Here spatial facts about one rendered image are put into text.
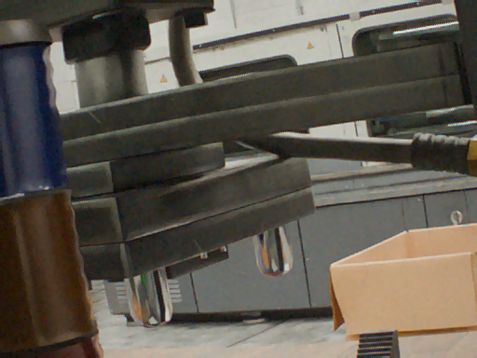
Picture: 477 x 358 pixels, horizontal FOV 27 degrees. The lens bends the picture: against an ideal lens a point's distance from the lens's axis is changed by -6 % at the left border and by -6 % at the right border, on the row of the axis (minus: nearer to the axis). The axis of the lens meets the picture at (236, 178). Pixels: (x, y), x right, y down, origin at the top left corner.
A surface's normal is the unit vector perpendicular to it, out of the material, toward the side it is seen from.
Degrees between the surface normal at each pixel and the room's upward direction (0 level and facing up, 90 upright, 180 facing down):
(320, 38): 90
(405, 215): 90
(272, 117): 90
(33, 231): 104
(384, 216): 90
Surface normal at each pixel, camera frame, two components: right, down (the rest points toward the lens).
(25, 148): 0.66, 0.18
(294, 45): -0.56, 0.14
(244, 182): 0.84, -0.11
